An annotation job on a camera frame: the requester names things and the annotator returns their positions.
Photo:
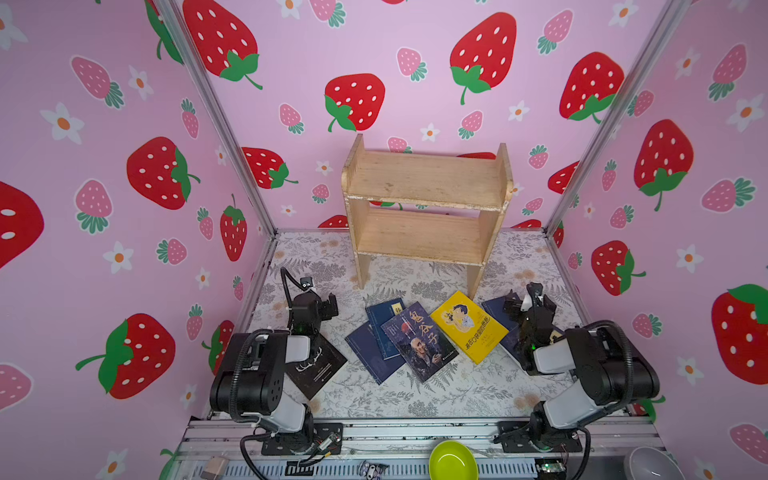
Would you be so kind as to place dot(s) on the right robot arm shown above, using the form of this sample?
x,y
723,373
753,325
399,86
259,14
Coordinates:
x,y
608,371

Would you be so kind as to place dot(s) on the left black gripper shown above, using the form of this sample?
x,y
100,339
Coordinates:
x,y
324,306

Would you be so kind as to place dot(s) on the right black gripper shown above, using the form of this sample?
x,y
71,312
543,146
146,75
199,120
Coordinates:
x,y
522,309

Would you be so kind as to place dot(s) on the grey bowl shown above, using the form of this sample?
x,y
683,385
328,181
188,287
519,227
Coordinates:
x,y
647,463

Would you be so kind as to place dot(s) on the green bowl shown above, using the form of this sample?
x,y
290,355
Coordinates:
x,y
451,460

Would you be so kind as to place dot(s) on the black book yellow title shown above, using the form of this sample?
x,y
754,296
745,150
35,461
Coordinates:
x,y
311,375

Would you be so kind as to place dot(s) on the wooden two-tier shelf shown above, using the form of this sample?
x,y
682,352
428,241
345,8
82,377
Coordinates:
x,y
428,208

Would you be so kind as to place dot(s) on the yellow cartoon cover book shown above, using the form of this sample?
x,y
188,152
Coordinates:
x,y
475,332

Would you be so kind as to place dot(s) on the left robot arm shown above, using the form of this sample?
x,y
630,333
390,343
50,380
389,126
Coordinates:
x,y
250,377

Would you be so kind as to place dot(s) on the dark portrait cover book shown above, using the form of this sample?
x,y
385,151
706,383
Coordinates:
x,y
420,341

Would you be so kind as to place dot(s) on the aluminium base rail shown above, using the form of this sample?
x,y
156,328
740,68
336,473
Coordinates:
x,y
404,446

